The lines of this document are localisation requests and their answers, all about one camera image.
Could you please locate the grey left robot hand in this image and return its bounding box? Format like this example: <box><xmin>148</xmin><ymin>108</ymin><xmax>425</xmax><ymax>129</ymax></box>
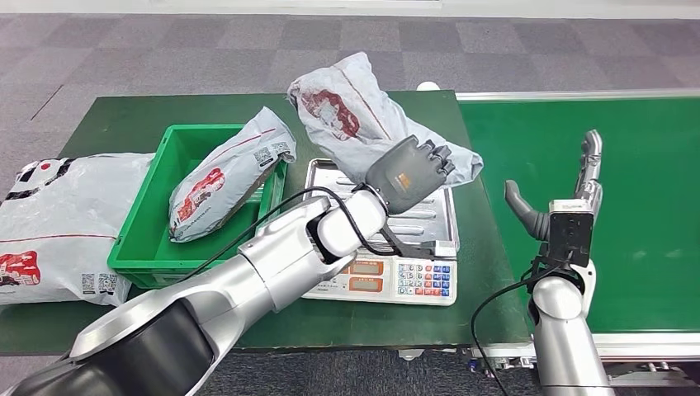
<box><xmin>365</xmin><ymin>135</ymin><xmax>456</xmax><ymax>216</ymax></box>

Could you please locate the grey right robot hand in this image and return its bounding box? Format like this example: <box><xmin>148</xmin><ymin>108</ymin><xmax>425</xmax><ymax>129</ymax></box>
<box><xmin>504</xmin><ymin>129</ymin><xmax>603</xmax><ymax>243</ymax></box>

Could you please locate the plump white red-print parcel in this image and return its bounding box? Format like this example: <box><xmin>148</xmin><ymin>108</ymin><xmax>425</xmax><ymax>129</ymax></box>
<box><xmin>168</xmin><ymin>106</ymin><xmax>297</xmax><ymax>244</ymax></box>

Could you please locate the electronic scale with steel tray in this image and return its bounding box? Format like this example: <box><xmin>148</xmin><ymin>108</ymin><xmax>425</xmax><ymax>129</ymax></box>
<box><xmin>302</xmin><ymin>158</ymin><xmax>461</xmax><ymax>307</ymax></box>

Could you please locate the green plastic crate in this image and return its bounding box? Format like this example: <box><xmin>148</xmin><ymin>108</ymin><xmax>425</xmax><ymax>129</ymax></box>
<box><xmin>106</xmin><ymin>123</ymin><xmax>289</xmax><ymax>290</ymax></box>

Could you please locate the large flat white mailer bag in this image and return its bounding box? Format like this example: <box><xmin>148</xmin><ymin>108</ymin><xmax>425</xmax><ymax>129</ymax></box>
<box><xmin>0</xmin><ymin>153</ymin><xmax>154</xmax><ymax>310</ymax></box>

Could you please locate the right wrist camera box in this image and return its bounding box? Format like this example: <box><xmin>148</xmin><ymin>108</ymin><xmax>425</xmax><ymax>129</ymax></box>
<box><xmin>546</xmin><ymin>199</ymin><xmax>596</xmax><ymax>269</ymax></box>

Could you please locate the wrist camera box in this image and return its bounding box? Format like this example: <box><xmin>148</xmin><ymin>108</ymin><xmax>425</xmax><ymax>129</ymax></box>
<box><xmin>378</xmin><ymin>223</ymin><xmax>459</xmax><ymax>262</ymax></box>
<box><xmin>546</xmin><ymin>199</ymin><xmax>596</xmax><ymax>269</ymax></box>

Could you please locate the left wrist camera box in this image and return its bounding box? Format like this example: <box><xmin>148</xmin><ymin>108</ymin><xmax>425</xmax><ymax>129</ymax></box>
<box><xmin>378</xmin><ymin>223</ymin><xmax>459</xmax><ymax>262</ymax></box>

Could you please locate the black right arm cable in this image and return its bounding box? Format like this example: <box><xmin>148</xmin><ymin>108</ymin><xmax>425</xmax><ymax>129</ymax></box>
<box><xmin>470</xmin><ymin>262</ymin><xmax>570</xmax><ymax>396</ymax></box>

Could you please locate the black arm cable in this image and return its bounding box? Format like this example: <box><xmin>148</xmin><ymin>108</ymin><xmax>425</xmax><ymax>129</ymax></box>
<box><xmin>174</xmin><ymin>186</ymin><xmax>395</xmax><ymax>285</ymax></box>
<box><xmin>470</xmin><ymin>262</ymin><xmax>570</xmax><ymax>396</ymax></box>

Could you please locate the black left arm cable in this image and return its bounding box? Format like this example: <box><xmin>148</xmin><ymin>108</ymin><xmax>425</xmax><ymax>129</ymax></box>
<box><xmin>174</xmin><ymin>186</ymin><xmax>395</xmax><ymax>285</ymax></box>

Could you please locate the green conveyor belt silver frame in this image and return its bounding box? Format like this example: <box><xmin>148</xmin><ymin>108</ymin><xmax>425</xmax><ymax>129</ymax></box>
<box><xmin>455</xmin><ymin>87</ymin><xmax>700</xmax><ymax>378</ymax></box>

